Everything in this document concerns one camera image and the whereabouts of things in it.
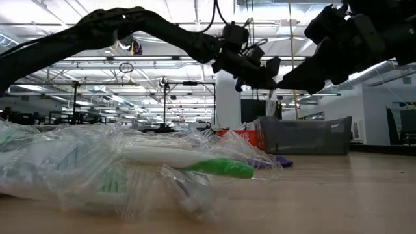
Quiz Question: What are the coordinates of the black rig frame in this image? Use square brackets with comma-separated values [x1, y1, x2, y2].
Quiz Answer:
[48, 81, 107, 126]
[163, 81, 217, 131]

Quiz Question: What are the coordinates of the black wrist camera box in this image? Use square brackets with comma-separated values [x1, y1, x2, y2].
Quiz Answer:
[304, 3, 350, 46]
[248, 45, 282, 79]

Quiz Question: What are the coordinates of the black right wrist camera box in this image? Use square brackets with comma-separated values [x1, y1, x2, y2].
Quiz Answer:
[304, 3, 350, 46]

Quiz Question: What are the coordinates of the dark blue cloth mat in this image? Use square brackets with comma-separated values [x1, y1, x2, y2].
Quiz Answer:
[246, 155, 294, 170]

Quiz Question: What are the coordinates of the black panel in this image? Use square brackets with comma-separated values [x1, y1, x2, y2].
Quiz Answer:
[240, 99, 283, 126]

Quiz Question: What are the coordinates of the purple toothbrush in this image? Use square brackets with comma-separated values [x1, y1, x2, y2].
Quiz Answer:
[161, 164, 230, 224]

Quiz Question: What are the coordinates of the white pillar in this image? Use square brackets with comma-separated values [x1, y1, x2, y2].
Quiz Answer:
[216, 70, 242, 131]

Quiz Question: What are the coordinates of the orange perforated basket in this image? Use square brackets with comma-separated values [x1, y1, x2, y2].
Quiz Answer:
[216, 129, 266, 151]

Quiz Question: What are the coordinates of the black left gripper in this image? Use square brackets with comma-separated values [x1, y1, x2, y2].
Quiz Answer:
[211, 22, 280, 92]

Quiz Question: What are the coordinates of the silver ceiling duct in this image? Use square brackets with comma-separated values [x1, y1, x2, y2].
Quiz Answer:
[324, 60, 416, 94]

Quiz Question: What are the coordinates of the grey translucent bin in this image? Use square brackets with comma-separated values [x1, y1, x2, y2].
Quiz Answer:
[259, 116, 353, 156]

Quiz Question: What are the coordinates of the blue toothbrush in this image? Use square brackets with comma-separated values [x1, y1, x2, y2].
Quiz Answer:
[0, 129, 123, 202]

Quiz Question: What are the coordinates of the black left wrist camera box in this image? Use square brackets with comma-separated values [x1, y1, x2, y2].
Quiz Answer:
[248, 45, 282, 79]

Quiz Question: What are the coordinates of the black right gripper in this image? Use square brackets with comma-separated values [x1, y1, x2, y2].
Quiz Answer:
[276, 14, 387, 96]

